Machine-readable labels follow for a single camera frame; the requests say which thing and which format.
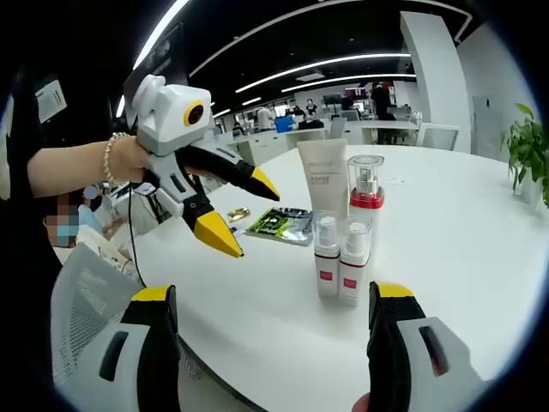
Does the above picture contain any large red-collared skincare bottle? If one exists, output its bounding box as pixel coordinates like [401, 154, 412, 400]
[346, 154, 386, 258]

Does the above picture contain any white framed office chair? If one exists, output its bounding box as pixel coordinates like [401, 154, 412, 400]
[418, 123, 461, 151]

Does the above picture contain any person's right hand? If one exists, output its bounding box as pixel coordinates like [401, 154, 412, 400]
[351, 391, 373, 412]

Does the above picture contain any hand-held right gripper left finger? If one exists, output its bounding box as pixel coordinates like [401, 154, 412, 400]
[70, 283, 182, 412]

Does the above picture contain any white printed bag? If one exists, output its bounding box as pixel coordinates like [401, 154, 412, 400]
[76, 226, 135, 276]

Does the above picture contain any person's black shirt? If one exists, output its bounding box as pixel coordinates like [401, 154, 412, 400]
[0, 145, 65, 387]

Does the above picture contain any wide bright ceiling light strip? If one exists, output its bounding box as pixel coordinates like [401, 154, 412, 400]
[132, 0, 192, 70]

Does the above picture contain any thin ceiling light strip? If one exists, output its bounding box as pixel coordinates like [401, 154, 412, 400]
[281, 73, 417, 94]
[234, 53, 412, 94]

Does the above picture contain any white high-back office chair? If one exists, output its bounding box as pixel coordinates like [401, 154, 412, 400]
[328, 116, 348, 141]

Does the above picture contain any small white skincare bottle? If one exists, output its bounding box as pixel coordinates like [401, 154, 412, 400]
[312, 209, 345, 302]
[338, 215, 373, 308]

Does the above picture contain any grey wall panel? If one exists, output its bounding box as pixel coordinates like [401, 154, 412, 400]
[471, 96, 495, 151]

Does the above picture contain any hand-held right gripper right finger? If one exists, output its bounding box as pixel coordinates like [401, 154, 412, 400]
[366, 281, 495, 412]

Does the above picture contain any ceiling air conditioner unit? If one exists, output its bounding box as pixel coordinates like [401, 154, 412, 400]
[35, 81, 69, 124]

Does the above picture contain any pearl bracelet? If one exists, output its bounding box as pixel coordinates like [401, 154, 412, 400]
[102, 131, 130, 186]

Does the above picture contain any grey mesh office chair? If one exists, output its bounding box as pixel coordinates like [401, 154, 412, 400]
[50, 241, 258, 412]

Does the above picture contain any white skincare tube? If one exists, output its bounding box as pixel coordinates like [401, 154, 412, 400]
[297, 137, 352, 218]

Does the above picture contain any dark green-edged skincare sachet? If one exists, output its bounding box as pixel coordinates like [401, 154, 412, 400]
[243, 207, 315, 249]

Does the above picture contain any gold foil skincare sachet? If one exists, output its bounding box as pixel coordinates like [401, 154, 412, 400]
[226, 206, 253, 224]

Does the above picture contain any potted green plant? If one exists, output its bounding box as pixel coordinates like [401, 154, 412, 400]
[500, 102, 549, 215]

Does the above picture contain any person's left hand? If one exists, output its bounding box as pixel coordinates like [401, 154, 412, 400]
[111, 136, 152, 185]

